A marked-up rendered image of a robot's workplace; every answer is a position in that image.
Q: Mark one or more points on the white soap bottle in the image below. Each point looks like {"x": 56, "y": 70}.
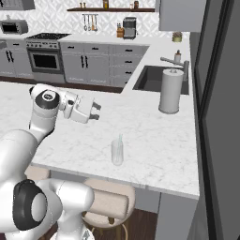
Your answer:
{"x": 177, "y": 57}

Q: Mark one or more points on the grey tap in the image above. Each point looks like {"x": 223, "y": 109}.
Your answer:
{"x": 178, "y": 63}

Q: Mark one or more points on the dark grey sink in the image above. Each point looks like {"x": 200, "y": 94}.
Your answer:
{"x": 150, "y": 79}

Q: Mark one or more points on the green potted plant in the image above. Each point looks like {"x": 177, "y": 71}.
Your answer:
{"x": 177, "y": 37}

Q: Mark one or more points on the small brown shelf jars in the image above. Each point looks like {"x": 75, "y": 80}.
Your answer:
{"x": 82, "y": 5}

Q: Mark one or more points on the dark grey fridge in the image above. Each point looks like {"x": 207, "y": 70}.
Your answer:
{"x": 218, "y": 125}

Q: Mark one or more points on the grey base cupboard run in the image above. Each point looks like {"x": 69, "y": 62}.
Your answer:
{"x": 100, "y": 64}

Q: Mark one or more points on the grey toaster oven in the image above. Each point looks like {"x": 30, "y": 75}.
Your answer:
{"x": 12, "y": 26}

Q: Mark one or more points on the rail with hanging tools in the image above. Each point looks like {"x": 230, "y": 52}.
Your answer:
{"x": 90, "y": 22}

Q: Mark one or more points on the small brown bottle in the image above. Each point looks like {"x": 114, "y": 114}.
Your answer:
{"x": 136, "y": 4}

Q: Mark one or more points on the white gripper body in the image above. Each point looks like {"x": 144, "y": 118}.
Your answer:
{"x": 82, "y": 109}

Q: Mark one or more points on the beige padded stool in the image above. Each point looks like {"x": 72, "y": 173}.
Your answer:
{"x": 37, "y": 172}
{"x": 109, "y": 203}

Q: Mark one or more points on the grey extractor hood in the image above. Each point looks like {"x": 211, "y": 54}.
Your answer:
{"x": 15, "y": 4}

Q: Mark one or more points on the brown jar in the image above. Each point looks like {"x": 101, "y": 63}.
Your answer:
{"x": 106, "y": 4}

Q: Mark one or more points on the grey wall cupboard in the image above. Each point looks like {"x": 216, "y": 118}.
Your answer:
{"x": 182, "y": 15}

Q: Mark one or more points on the white paper towel roll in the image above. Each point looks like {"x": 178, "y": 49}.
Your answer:
{"x": 170, "y": 92}

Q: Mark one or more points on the steel oven with hob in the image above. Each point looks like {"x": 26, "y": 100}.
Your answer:
{"x": 45, "y": 59}

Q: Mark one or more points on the grey coffee machine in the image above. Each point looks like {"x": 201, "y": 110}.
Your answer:
{"x": 129, "y": 28}

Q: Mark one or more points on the clear glass cup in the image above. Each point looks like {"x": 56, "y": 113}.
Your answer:
{"x": 117, "y": 154}

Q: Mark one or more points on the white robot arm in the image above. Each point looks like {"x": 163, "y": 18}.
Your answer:
{"x": 18, "y": 156}

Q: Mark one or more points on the brown knife block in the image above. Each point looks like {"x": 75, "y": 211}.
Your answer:
{"x": 120, "y": 32}

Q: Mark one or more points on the dark wooden wall shelf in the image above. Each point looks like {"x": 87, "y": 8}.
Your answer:
{"x": 112, "y": 10}

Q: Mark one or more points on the grey base cupboards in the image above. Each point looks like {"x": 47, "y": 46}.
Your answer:
{"x": 14, "y": 59}

